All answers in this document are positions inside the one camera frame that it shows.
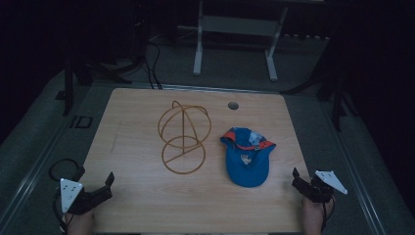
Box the gold wire hat stand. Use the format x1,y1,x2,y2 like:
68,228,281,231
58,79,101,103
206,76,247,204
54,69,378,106
157,100,212,175

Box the black floor cables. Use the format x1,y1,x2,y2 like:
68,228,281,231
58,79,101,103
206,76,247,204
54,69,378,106
142,33,164,91

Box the white metal desk frame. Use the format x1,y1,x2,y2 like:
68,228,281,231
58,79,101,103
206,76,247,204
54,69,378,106
176,0,290,82

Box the person's left hand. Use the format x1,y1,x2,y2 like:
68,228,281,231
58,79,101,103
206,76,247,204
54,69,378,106
64,209,96,235

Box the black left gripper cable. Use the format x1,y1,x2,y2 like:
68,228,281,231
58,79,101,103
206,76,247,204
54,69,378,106
48,158,86,235

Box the black floor bracket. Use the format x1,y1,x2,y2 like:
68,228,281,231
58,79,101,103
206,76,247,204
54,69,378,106
69,115,94,130

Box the person's right hand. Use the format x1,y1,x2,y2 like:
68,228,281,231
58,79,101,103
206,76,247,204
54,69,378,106
300,195,336,235

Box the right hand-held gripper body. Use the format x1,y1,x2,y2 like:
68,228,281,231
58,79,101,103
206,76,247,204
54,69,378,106
303,169,348,204

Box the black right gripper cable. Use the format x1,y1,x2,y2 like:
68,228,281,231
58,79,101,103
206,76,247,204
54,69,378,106
320,195,336,233

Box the blue baseball cap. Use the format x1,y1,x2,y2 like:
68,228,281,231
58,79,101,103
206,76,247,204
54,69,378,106
219,126,277,189

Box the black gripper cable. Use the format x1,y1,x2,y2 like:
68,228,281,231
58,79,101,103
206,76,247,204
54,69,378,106
48,158,86,235
320,195,336,233

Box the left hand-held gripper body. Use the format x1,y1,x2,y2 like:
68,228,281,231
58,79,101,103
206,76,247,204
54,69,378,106
59,177,105,215

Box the black tripod stand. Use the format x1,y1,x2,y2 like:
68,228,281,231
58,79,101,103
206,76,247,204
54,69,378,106
62,53,146,118
279,42,360,133

